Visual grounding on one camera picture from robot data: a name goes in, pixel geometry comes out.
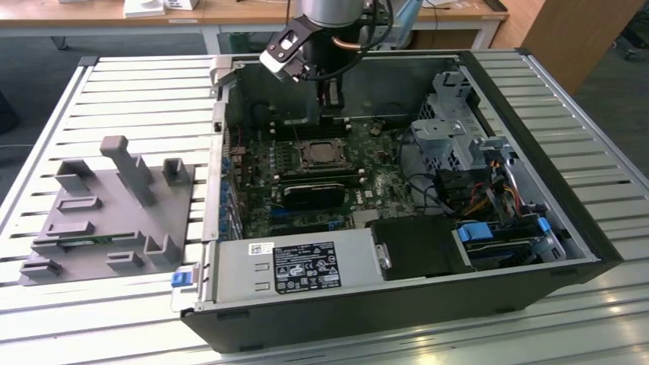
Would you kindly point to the blue drive latch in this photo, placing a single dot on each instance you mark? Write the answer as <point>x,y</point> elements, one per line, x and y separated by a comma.
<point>544,224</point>

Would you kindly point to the hard disk in blue carrier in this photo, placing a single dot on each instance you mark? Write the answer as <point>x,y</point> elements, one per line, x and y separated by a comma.
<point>474,232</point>

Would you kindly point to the small silver heatsink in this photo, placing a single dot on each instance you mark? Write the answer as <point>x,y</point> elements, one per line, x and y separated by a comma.
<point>366,219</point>

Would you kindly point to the silver CPU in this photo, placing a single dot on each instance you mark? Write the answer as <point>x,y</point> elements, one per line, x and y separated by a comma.
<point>324,153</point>

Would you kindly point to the silver power supply unit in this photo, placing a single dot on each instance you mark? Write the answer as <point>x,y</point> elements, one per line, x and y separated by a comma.
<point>234,273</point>

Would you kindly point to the grey parts rack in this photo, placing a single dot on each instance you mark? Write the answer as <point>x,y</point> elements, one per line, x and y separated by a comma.
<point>127,228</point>

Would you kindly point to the black white-rimmed wrist camera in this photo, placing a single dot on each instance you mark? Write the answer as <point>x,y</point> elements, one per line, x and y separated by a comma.
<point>284,45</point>

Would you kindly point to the blue case latch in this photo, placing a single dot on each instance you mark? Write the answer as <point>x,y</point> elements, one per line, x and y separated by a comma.
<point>182,279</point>

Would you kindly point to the silver metal drive cage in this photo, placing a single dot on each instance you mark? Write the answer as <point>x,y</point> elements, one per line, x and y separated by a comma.
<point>442,144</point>

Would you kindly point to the copper tube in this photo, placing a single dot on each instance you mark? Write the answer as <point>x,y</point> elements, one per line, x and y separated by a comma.
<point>344,43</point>

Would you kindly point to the wooden cabinet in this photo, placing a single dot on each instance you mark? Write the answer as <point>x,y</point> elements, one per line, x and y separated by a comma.
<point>574,38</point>

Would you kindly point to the green RAM stick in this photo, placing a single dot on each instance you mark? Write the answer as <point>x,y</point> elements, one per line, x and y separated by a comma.
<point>97,239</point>

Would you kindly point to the wooden desk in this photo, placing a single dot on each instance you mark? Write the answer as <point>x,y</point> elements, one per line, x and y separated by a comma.
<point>77,17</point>

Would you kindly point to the black graphics card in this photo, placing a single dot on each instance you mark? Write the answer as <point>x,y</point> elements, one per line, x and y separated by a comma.
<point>312,195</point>

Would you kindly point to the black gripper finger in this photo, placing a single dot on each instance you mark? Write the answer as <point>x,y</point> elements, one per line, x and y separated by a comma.
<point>324,114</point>

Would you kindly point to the white printed box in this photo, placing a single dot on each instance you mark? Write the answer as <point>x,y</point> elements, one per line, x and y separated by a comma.
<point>181,4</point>

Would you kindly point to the black office chair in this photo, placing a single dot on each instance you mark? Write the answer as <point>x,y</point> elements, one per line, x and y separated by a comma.
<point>636,42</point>

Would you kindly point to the black open PC case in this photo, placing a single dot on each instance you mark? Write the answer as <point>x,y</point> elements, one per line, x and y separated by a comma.
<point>456,304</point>

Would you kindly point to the CPU socket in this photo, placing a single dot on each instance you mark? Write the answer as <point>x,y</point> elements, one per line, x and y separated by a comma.
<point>302,164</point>

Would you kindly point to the black plastic shroud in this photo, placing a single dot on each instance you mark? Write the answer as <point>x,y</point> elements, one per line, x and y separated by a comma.
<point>416,247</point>

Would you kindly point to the green motherboard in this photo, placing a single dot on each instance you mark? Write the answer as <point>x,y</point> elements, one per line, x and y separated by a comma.
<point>391,190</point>

